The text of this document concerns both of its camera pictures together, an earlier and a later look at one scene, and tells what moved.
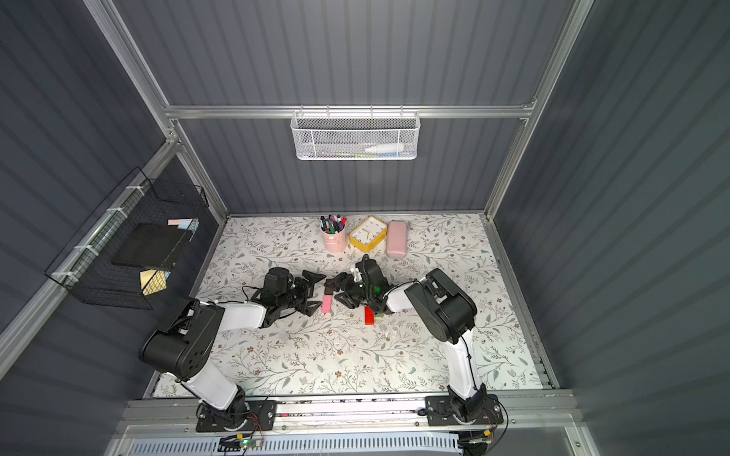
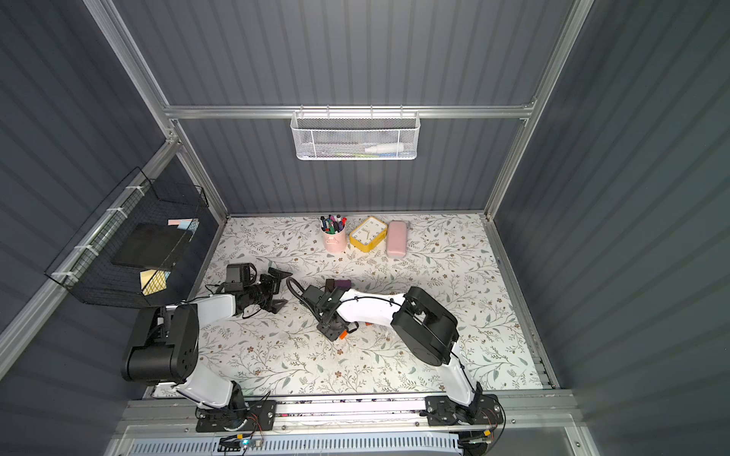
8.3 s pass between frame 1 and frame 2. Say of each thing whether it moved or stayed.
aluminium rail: stayed
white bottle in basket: stayed
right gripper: moved
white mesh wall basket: stayed
